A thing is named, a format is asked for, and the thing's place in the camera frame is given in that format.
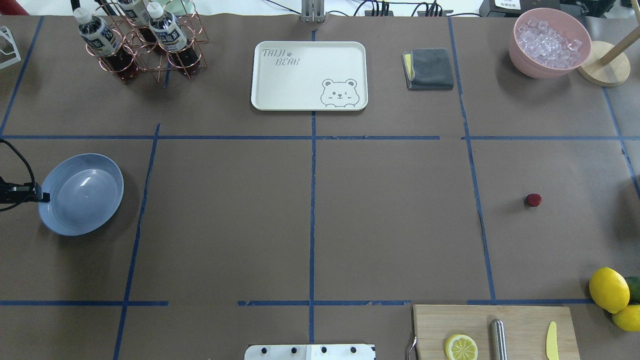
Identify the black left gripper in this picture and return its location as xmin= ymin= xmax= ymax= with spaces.
xmin=0 ymin=176 xmax=51 ymax=205

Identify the blue plate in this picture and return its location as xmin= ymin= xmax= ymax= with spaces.
xmin=38 ymin=153 xmax=124 ymax=236

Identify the red strawberry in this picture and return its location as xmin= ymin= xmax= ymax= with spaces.
xmin=524 ymin=193 xmax=543 ymax=208

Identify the dark drink bottle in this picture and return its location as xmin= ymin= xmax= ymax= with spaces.
xmin=146 ymin=1 xmax=201 ymax=76
xmin=117 ymin=0 xmax=157 ymax=43
xmin=73 ymin=7 xmax=138 ymax=81

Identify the mint green bowl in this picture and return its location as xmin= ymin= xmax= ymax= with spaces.
xmin=157 ymin=0 xmax=197 ymax=16

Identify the cream bear tray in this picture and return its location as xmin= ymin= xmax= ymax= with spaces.
xmin=250 ymin=41 xmax=369 ymax=112

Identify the lemon half slice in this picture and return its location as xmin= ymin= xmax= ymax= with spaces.
xmin=443 ymin=333 xmax=479 ymax=360

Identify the wooden cutting board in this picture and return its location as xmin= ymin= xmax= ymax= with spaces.
xmin=412 ymin=304 xmax=581 ymax=360

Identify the pink bowl with ice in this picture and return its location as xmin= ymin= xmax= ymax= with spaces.
xmin=509 ymin=7 xmax=592 ymax=79

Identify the yellow plastic knife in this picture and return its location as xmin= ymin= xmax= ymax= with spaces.
xmin=545 ymin=321 xmax=559 ymax=360

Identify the yellow lemon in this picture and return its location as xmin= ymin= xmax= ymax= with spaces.
xmin=612 ymin=304 xmax=640 ymax=332
xmin=589 ymin=267 xmax=631 ymax=314

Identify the green lime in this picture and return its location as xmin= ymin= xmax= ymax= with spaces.
xmin=624 ymin=276 xmax=640 ymax=305

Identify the left camera cable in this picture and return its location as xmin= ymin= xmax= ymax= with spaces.
xmin=0 ymin=138 xmax=37 ymax=213

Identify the white wire cup rack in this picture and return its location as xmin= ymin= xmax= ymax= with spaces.
xmin=0 ymin=26 xmax=22 ymax=69

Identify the copper wire bottle rack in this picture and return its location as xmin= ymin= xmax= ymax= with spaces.
xmin=71 ymin=0 xmax=210 ymax=84

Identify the aluminium frame post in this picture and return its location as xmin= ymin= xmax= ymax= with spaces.
xmin=301 ymin=0 xmax=326 ymax=23

